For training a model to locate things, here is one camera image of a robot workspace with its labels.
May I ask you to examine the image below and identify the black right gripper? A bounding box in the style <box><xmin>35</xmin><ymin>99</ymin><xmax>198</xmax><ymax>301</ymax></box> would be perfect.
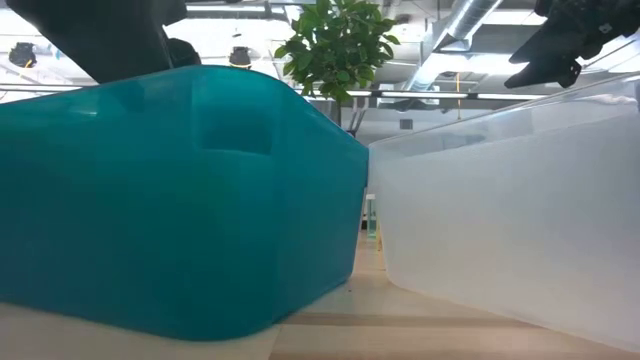
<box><xmin>503</xmin><ymin>0</ymin><xmax>640</xmax><ymax>89</ymax></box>

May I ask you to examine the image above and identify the clear plastic bin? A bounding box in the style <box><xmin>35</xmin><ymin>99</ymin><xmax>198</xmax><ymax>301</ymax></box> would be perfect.
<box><xmin>367</xmin><ymin>74</ymin><xmax>640</xmax><ymax>354</ymax></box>

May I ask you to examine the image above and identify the teal plastic bin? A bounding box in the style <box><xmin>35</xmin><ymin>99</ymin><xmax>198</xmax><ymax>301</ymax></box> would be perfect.
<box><xmin>0</xmin><ymin>64</ymin><xmax>370</xmax><ymax>343</ymax></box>

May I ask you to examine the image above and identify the green leafy plant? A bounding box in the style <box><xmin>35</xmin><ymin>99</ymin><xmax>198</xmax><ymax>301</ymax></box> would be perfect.
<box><xmin>273</xmin><ymin>0</ymin><xmax>401</xmax><ymax>139</ymax></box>

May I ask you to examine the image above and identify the silver ventilation duct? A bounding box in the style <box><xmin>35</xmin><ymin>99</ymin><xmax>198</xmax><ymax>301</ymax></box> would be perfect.
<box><xmin>399</xmin><ymin>0</ymin><xmax>504</xmax><ymax>94</ymax></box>

